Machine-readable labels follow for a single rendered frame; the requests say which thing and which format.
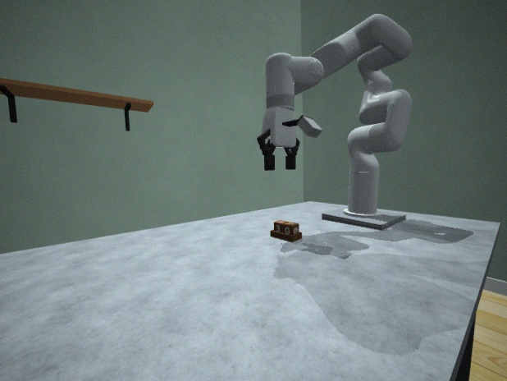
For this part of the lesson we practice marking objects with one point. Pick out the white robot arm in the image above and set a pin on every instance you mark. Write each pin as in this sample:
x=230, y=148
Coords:
x=287, y=76

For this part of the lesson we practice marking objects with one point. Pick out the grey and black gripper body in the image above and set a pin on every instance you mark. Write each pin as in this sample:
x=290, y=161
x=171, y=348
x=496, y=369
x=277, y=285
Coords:
x=281, y=136

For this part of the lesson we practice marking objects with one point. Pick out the brown wooden number cube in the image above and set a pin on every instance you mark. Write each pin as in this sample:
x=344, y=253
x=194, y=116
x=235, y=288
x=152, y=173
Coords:
x=278, y=226
x=290, y=228

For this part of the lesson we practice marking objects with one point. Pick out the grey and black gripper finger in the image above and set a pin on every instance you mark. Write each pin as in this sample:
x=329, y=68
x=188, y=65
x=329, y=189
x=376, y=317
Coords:
x=269, y=157
x=290, y=158

